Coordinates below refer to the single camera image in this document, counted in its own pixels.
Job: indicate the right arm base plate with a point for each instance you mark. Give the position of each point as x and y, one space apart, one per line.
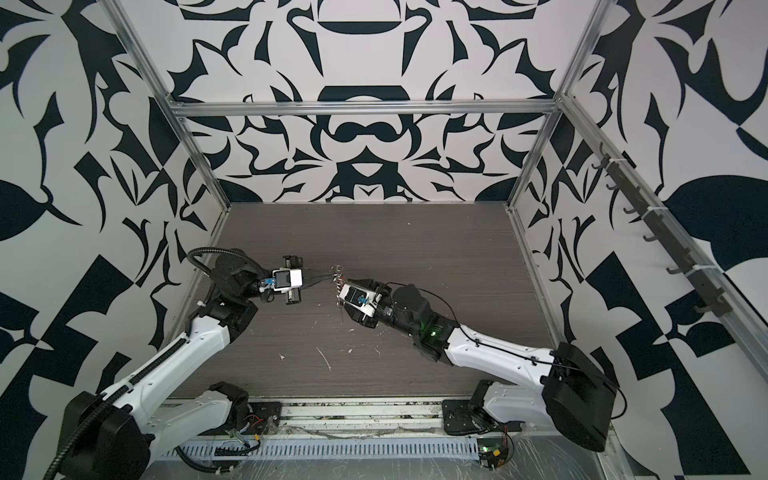
462 418

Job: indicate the small circuit board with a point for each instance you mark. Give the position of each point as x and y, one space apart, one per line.
493 453

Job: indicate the aluminium front rail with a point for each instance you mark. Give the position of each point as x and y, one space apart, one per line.
360 414

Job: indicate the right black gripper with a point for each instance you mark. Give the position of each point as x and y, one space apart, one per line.
363 318

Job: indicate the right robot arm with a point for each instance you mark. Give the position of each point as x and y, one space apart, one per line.
567 388

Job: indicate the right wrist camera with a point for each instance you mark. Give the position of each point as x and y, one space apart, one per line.
356 299

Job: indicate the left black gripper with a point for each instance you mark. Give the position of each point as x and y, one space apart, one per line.
306 282

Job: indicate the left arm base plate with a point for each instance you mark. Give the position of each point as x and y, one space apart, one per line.
252 418

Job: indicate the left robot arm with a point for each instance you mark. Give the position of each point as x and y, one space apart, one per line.
119 432

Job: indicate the white slotted cable duct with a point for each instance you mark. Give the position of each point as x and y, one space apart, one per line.
458 448

